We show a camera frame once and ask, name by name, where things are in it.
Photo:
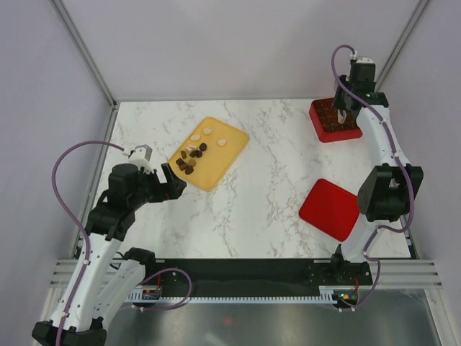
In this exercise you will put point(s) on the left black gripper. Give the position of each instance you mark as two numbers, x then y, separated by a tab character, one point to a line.
170	190

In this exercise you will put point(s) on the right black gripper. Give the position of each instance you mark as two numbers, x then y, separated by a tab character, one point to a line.
338	104

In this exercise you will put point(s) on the white round chocolate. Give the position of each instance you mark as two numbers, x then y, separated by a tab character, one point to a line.
207	131

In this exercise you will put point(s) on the white teardrop chocolate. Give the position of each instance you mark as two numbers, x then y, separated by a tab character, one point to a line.
222	142

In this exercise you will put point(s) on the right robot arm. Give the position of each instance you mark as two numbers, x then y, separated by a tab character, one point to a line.
386	198

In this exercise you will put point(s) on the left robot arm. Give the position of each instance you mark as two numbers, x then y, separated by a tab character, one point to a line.
88	307

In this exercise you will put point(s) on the red chocolate box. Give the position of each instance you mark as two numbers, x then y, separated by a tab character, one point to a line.
324	118

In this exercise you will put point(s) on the dark leaf oval chocolate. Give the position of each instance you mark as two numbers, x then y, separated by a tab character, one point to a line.
189	170

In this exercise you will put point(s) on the yellow plastic tray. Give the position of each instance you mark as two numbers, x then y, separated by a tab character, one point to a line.
216	161

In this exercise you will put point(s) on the red box lid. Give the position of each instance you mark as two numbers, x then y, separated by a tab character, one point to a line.
331	209

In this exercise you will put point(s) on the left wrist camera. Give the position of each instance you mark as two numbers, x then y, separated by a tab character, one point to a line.
140	156

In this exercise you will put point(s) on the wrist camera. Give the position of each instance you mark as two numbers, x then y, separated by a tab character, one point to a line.
140	156
362	70

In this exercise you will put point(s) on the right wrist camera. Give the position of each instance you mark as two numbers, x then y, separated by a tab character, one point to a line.
362	70

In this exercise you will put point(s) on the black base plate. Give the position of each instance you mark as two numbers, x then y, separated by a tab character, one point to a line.
257	278

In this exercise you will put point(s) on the right aluminium frame post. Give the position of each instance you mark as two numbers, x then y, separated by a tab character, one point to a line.
405	35

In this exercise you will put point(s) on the aluminium frame post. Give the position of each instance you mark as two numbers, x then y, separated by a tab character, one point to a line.
405	35
81	47

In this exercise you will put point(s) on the left aluminium frame post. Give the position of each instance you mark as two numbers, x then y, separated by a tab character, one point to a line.
81	47

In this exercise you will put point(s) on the white cable duct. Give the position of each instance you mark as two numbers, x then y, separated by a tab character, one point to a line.
325	296

